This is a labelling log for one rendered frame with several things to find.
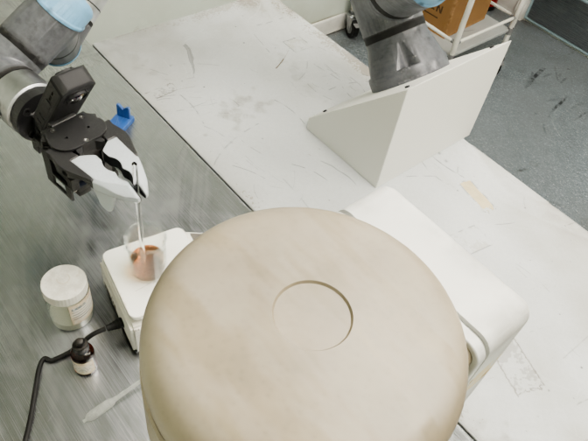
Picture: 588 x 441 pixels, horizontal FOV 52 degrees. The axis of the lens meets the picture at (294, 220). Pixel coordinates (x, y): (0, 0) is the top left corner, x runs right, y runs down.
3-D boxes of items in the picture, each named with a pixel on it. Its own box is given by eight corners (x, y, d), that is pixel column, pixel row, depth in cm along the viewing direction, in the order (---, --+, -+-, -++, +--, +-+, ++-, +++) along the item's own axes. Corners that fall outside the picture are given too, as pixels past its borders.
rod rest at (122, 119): (119, 115, 115) (117, 99, 112) (135, 120, 115) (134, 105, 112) (89, 146, 109) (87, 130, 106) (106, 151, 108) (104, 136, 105)
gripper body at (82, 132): (123, 177, 79) (68, 129, 83) (118, 127, 73) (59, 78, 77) (73, 206, 75) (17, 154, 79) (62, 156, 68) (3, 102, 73)
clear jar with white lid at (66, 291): (41, 322, 85) (29, 290, 79) (66, 290, 88) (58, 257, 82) (78, 339, 84) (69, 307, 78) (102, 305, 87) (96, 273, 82)
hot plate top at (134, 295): (181, 228, 88) (181, 225, 88) (217, 290, 82) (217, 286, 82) (101, 255, 84) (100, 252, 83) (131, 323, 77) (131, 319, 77)
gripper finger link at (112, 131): (148, 157, 73) (101, 121, 76) (147, 149, 72) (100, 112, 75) (116, 177, 71) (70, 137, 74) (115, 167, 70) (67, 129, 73)
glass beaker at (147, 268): (150, 248, 85) (146, 210, 79) (177, 270, 83) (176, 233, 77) (116, 274, 81) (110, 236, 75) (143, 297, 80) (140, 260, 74)
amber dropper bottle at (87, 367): (78, 355, 82) (70, 328, 77) (100, 357, 82) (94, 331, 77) (72, 375, 80) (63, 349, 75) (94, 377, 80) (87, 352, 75)
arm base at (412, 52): (406, 75, 124) (390, 29, 122) (465, 57, 112) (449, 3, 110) (356, 99, 116) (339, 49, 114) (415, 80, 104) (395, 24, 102)
